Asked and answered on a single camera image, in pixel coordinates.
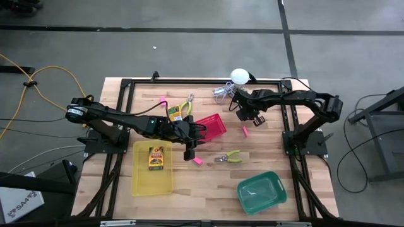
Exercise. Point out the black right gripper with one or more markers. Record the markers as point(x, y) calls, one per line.
point(249, 101)

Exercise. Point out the red plastic basket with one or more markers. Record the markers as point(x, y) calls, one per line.
point(214, 126)

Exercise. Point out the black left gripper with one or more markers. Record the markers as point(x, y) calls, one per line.
point(186, 134)

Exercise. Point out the black aluminium table frame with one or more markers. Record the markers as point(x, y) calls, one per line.
point(205, 81)

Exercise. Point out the black metal cart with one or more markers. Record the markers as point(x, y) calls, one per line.
point(378, 138)

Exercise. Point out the person's foot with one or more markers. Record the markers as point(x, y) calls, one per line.
point(22, 6)

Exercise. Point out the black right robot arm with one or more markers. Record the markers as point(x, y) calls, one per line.
point(300, 97)

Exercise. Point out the pink eraser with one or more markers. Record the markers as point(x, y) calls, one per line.
point(198, 160)
point(245, 131)
point(162, 99)

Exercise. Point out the white cardboard box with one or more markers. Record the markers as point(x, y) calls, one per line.
point(19, 201)

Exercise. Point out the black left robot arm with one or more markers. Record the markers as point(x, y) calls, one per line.
point(126, 119)

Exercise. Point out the yellow crayon box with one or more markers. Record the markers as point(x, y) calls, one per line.
point(156, 159)
point(174, 113)

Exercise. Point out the black floor stand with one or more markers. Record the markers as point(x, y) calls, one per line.
point(38, 184)

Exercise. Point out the yellow translucent plastic tray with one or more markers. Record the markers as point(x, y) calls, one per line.
point(142, 179)

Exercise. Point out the white mushroom table lamp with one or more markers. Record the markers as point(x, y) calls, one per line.
point(240, 76)

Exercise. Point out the teal plastic bin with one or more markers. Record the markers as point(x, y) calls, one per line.
point(262, 195)

